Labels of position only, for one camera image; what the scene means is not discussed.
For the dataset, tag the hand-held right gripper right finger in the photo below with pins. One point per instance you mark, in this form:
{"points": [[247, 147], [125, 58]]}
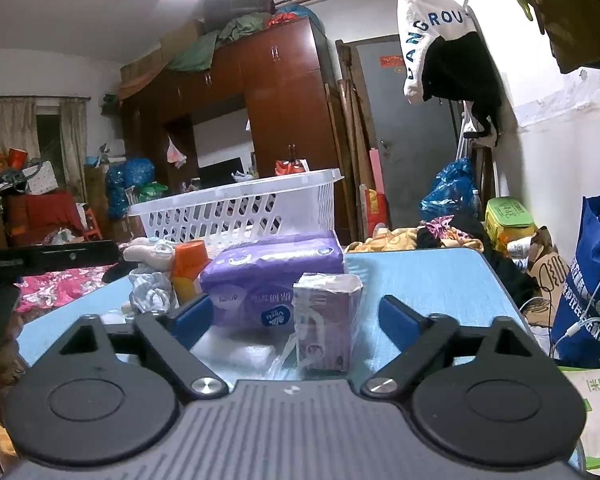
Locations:
{"points": [[398, 318]]}

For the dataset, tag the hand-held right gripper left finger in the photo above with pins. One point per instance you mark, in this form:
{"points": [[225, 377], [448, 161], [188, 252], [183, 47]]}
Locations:
{"points": [[194, 318]]}

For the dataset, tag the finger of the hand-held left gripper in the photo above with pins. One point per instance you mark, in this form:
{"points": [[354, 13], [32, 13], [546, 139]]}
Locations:
{"points": [[75, 257]]}

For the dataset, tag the small purple tissue packet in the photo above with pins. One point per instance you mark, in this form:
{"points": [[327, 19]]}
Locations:
{"points": [[327, 325]]}

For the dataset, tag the pink floral blanket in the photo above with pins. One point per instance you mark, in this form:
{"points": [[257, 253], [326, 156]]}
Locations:
{"points": [[55, 285]]}

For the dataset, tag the red plastic stool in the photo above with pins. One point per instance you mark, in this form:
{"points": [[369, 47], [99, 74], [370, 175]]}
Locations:
{"points": [[93, 225]]}

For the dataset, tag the orange plastic cup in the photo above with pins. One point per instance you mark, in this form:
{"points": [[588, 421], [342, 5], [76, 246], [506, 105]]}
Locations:
{"points": [[190, 267]]}

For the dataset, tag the crumpled grey white plastic bag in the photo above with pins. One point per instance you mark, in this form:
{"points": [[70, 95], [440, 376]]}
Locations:
{"points": [[150, 292]]}

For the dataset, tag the red armchair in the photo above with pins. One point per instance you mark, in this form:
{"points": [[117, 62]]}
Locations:
{"points": [[40, 212]]}

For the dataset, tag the clear plastic wrapper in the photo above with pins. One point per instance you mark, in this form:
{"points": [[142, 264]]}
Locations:
{"points": [[240, 352]]}

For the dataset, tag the beige plush toy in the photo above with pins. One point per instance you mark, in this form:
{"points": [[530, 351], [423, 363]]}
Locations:
{"points": [[147, 252]]}

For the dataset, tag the orange floral blanket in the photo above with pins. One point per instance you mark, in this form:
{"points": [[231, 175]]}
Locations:
{"points": [[395, 240]]}

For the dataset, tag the large purple tissue pack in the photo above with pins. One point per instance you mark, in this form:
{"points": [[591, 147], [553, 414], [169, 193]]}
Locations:
{"points": [[270, 270]]}

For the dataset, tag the blue plastic bag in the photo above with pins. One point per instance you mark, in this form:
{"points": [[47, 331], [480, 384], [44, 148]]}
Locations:
{"points": [[127, 182], [452, 187]]}

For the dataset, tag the red paper bag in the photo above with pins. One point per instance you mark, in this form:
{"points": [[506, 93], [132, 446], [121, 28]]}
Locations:
{"points": [[376, 210]]}

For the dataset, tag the white plastic basket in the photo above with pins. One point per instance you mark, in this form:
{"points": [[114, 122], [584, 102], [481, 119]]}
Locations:
{"points": [[240, 207]]}

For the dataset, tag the white hanging plastic bag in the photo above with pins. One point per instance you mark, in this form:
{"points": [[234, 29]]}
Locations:
{"points": [[176, 154]]}

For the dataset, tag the black television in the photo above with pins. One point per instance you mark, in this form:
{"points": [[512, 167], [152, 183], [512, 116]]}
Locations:
{"points": [[221, 172]]}

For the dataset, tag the yellow green box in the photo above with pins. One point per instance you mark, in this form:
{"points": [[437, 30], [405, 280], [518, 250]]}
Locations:
{"points": [[510, 217]]}

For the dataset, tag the beige curtain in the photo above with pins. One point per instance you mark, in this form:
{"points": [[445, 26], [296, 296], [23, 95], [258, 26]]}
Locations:
{"points": [[10, 120]]}

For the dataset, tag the brown paper bag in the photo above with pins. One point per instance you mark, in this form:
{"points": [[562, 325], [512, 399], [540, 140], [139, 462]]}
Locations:
{"points": [[545, 275]]}

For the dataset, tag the grey door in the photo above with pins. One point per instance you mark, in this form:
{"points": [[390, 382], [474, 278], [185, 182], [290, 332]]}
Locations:
{"points": [[410, 130]]}

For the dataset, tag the blue tote bag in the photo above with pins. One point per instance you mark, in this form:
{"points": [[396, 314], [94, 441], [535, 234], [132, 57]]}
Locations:
{"points": [[587, 285]]}

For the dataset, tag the leaning wooden planks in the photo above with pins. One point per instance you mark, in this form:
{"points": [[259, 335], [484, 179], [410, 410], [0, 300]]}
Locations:
{"points": [[352, 130]]}

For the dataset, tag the brown wooden wardrobe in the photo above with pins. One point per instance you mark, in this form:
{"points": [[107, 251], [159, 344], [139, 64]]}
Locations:
{"points": [[280, 100]]}

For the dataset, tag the green cloth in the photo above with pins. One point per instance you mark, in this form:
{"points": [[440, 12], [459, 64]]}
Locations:
{"points": [[195, 50]]}

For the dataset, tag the white and black hanging jacket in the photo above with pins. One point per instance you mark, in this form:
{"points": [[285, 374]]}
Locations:
{"points": [[445, 55]]}

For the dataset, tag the dark rolled mat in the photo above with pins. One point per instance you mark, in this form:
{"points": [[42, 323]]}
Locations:
{"points": [[237, 9]]}

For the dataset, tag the dark hanging clothing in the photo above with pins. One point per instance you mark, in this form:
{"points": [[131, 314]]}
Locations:
{"points": [[575, 10]]}

